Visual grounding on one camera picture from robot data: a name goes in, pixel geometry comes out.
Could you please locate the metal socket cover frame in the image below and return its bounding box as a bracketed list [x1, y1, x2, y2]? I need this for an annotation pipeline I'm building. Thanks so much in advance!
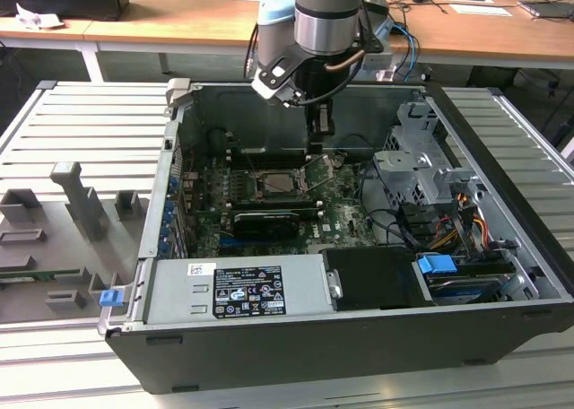
[296, 155, 337, 193]

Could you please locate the black graphics card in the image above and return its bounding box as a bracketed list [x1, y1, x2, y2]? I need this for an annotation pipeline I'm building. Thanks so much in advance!
[231, 209, 300, 241]

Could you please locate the black RAM slot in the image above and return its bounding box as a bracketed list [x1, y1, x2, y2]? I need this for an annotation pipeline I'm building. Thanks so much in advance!
[227, 144, 313, 169]
[230, 196, 325, 213]

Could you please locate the blue cable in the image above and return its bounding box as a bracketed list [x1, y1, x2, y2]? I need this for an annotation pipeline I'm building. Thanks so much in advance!
[393, 21, 421, 76]

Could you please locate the black open PC case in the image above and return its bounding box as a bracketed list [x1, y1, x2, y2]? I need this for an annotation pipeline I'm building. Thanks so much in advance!
[97, 77, 574, 395]

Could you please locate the blue case latch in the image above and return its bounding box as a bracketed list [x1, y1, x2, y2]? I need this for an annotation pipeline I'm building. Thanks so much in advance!
[99, 289, 125, 309]

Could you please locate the green RAM stick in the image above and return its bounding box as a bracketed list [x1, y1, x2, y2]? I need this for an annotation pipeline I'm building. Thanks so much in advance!
[0, 269, 84, 282]

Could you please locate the wooden desk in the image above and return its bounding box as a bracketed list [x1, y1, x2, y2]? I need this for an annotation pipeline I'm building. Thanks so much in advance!
[0, 0, 574, 69]

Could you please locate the grey case latch handle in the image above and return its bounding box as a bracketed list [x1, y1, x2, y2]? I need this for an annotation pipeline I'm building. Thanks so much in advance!
[165, 77, 193, 110]

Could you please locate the crumpled white paper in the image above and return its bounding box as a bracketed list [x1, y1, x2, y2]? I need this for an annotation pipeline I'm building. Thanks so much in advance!
[15, 3, 65, 30]

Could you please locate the grey parts rack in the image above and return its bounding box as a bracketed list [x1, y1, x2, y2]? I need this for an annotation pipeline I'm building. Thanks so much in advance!
[0, 161, 152, 325]

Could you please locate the grey power supply unit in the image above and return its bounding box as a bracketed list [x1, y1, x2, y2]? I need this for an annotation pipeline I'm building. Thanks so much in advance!
[145, 253, 337, 326]

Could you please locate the silver CPU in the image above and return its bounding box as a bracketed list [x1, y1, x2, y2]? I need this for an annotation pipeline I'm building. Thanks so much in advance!
[263, 174, 294, 195]

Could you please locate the CPU socket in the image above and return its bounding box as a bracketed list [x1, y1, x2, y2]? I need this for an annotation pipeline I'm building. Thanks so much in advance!
[253, 169, 314, 203]

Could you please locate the black plastic air shroud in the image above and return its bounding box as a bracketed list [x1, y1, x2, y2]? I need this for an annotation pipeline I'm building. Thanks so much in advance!
[322, 245, 432, 312]

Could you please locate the green motherboard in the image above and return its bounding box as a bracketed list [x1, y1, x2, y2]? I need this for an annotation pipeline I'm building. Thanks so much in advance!
[178, 152, 382, 257]

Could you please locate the grey laptop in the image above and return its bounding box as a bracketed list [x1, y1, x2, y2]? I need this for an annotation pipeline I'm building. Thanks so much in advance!
[517, 0, 574, 22]

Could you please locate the yellow red wire bundle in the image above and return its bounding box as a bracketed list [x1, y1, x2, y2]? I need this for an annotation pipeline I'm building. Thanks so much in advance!
[430, 193, 491, 249]

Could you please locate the white paper sheet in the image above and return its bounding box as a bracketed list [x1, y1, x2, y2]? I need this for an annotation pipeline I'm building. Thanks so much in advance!
[449, 4, 514, 18]

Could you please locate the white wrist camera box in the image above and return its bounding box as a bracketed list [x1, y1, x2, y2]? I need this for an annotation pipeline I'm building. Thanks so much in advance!
[250, 57, 302, 109]

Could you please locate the silver metal disk bay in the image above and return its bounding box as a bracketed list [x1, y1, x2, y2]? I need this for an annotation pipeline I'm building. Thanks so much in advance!
[371, 101, 485, 213]

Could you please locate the hard disk in blue carrier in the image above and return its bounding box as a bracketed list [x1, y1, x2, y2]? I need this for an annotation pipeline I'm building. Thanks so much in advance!
[415, 254, 513, 305]

